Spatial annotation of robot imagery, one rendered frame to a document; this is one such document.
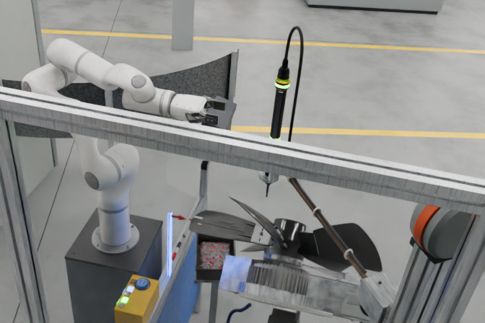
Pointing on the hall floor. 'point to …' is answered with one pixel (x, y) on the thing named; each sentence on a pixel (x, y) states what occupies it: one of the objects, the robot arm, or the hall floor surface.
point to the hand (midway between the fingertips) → (219, 112)
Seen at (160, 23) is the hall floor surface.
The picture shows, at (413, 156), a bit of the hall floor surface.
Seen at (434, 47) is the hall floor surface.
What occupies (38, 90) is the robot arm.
